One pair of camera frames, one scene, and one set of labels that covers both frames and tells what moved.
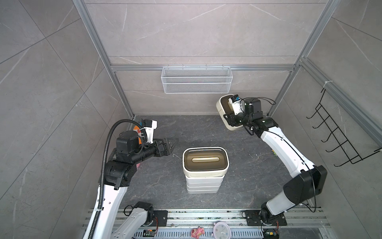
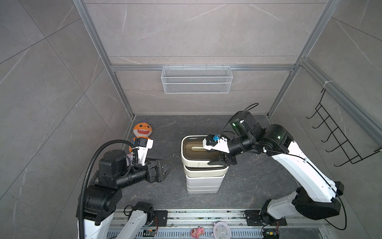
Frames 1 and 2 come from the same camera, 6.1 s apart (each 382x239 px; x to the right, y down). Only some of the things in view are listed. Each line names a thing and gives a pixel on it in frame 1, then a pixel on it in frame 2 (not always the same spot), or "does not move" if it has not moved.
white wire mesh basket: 196,80 does not move
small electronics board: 270,233 does not move
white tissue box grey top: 204,185 does not move
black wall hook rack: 353,156 does not move
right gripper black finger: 229,118 to 219,161
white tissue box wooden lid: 212,189 does not move
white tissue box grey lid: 204,180 does not move
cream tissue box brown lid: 224,108 to 194,155
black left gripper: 165,151 to 150,176
